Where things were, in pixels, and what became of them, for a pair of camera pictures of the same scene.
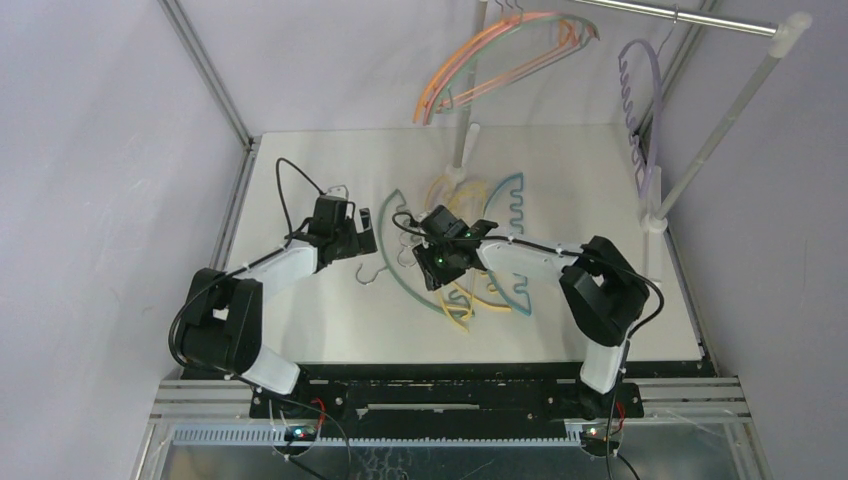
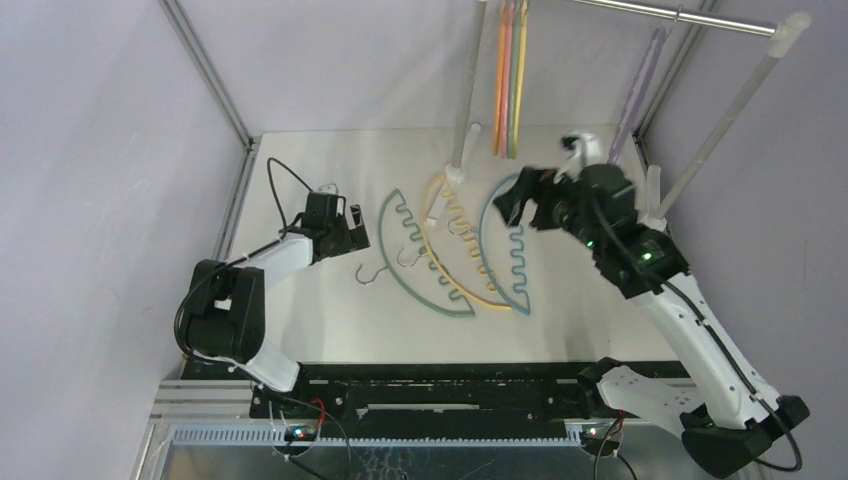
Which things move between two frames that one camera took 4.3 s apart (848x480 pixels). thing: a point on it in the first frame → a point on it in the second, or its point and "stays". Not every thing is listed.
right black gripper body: (428, 266) → (539, 201)
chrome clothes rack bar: (761, 26) stays
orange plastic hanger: (563, 27) → (499, 79)
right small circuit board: (596, 435) stays
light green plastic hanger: (445, 103) → (513, 78)
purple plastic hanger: (644, 186) → (638, 93)
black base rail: (450, 395) stays
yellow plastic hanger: (458, 293) → (521, 79)
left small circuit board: (300, 433) stays
